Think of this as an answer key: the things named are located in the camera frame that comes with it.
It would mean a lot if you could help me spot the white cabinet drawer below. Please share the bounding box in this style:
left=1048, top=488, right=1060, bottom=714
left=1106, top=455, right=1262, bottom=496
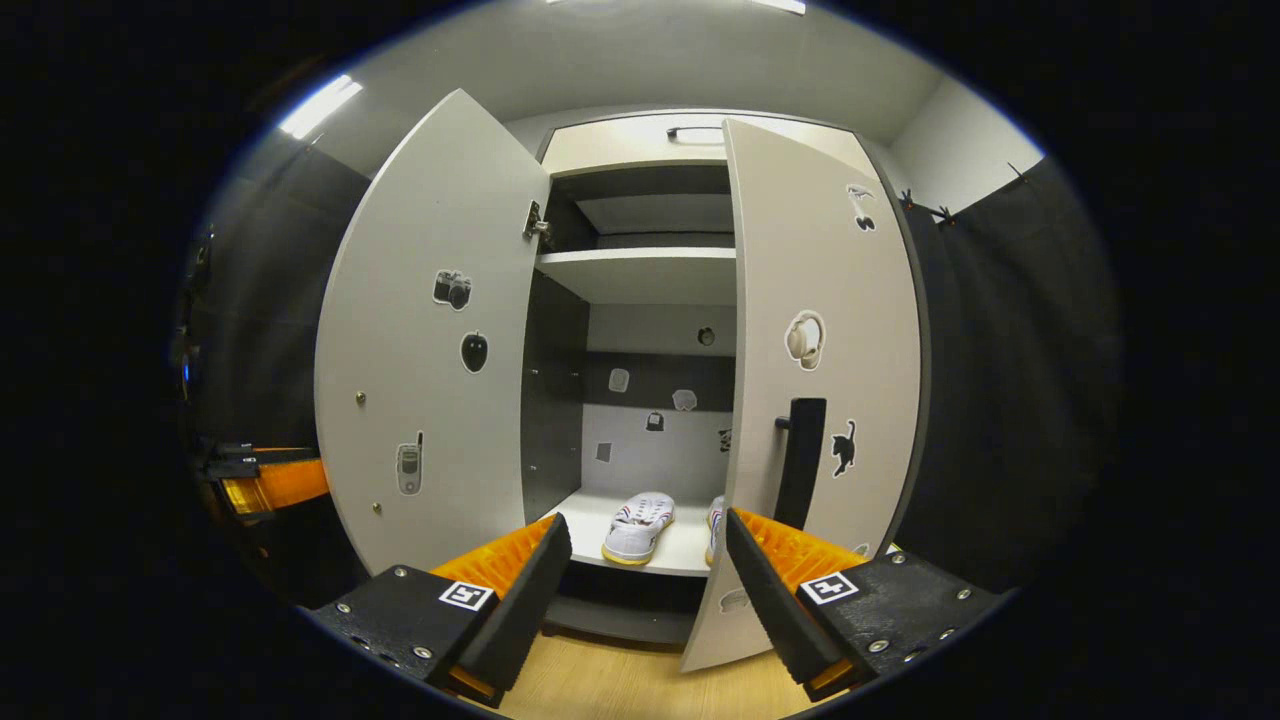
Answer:
left=540, top=112, right=881, bottom=176

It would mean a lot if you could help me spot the black door handle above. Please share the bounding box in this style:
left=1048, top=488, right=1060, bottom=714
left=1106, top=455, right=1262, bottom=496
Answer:
left=775, top=397, right=828, bottom=531

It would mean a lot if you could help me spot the white shoe cabinet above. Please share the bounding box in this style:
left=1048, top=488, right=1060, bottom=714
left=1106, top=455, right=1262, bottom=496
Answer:
left=315, top=88, right=931, bottom=673

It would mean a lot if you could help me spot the black backdrop cloth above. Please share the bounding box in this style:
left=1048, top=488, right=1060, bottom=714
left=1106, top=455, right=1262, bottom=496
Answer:
left=880, top=155, right=1121, bottom=591

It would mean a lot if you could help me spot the white cabinet door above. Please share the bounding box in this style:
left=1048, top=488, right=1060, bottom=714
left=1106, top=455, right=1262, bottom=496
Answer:
left=315, top=88, right=551, bottom=578
left=682, top=118, right=931, bottom=673

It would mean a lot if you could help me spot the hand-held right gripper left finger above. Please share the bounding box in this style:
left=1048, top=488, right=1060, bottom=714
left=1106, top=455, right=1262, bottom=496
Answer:
left=312, top=513, right=573, bottom=706

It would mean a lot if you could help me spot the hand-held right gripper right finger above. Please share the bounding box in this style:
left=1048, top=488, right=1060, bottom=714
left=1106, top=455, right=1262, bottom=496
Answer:
left=726, top=508, right=1006, bottom=701

